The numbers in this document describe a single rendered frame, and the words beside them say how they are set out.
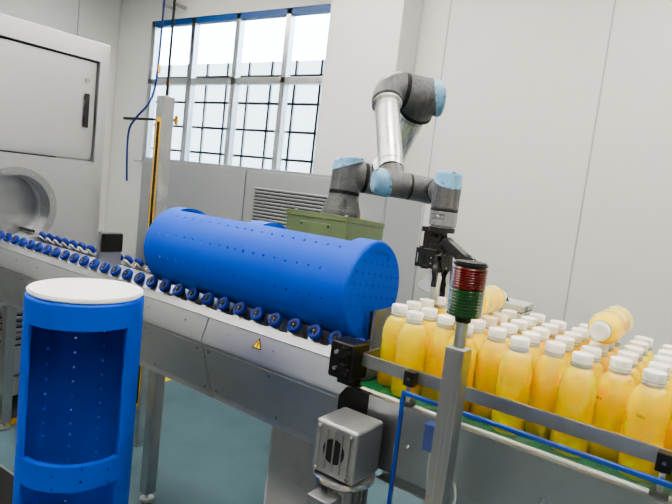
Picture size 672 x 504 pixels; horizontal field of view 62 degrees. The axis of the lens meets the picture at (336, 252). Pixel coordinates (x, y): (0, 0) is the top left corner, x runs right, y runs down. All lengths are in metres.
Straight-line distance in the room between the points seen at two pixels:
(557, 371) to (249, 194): 2.88
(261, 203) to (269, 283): 2.15
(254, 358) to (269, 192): 2.13
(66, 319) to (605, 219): 3.44
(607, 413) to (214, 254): 1.16
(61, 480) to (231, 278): 0.68
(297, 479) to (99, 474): 0.89
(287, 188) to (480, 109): 1.64
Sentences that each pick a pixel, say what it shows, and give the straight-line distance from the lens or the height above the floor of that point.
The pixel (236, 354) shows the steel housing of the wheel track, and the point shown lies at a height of 0.83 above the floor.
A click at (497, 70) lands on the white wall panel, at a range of 4.46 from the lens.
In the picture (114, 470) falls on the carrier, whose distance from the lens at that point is 1.65.
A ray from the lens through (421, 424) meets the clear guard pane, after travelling 1.25.
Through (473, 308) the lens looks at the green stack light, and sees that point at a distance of 1.03.
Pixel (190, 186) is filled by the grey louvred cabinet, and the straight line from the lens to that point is 4.23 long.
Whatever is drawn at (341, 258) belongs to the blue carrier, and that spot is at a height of 1.18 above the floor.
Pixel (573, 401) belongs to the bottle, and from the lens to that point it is 1.21.
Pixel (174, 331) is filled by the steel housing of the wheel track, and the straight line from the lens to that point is 1.97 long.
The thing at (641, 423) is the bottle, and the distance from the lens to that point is 1.19.
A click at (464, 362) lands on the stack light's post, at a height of 1.08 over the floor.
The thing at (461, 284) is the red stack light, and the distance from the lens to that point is 1.02.
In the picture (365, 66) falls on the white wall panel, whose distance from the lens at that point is 4.59.
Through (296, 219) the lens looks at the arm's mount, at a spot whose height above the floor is 1.24.
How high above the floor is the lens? 1.36
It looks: 6 degrees down
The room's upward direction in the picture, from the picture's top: 7 degrees clockwise
